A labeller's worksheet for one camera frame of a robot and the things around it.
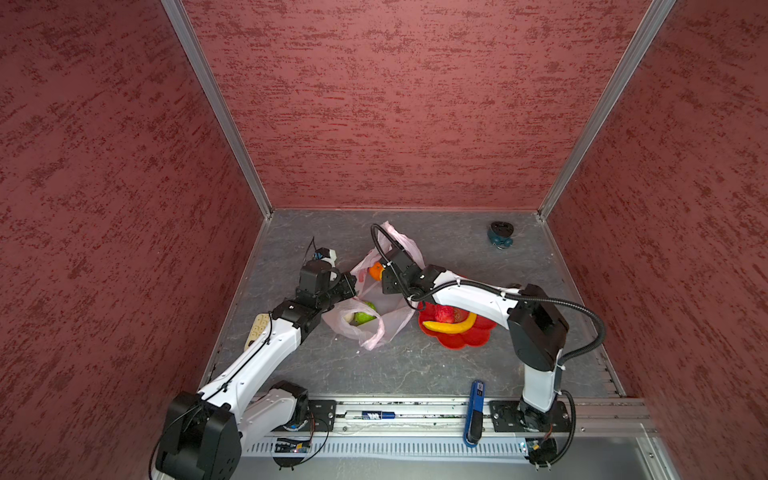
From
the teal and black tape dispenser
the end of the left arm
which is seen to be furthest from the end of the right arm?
the teal and black tape dispenser

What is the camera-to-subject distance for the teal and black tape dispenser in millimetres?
1107

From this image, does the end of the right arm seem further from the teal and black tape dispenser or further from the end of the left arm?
the teal and black tape dispenser
